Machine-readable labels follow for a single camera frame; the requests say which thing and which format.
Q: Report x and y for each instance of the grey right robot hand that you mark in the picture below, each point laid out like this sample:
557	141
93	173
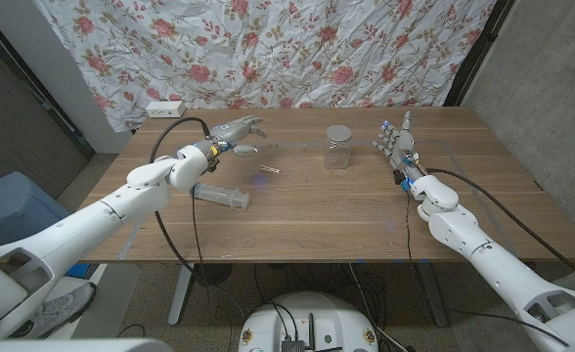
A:
405	144

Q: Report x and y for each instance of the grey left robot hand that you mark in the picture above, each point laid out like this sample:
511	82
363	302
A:
229	132

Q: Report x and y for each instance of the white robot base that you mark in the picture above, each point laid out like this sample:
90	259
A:
312	313

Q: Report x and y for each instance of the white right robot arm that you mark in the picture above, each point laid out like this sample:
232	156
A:
463	230

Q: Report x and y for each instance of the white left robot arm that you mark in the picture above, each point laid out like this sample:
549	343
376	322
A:
97	220

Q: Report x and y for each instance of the clear jar with silver lid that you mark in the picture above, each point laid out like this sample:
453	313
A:
338	146

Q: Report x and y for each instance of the clear plastic syringe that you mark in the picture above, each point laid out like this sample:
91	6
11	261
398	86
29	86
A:
224	195

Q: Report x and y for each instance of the white power strip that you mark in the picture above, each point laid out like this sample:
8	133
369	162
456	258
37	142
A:
165	109

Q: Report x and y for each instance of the floral print backdrop sheet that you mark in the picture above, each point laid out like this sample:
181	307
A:
268	49

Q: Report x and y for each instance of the black backdrop stand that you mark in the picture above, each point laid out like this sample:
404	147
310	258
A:
473	54

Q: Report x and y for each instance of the black round floor fan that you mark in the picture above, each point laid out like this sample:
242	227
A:
214	274

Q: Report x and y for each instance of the white table leg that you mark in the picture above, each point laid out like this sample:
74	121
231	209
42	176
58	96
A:
180	293
434	298

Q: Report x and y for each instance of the white and blue floor device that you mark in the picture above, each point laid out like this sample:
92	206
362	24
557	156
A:
77	270

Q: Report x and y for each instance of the blue storage bin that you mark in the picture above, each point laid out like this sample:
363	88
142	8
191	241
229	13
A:
13	205

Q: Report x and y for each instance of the grey sneaker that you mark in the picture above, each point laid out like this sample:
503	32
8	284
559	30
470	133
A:
57	308

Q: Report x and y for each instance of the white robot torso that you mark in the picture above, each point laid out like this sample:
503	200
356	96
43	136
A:
72	346

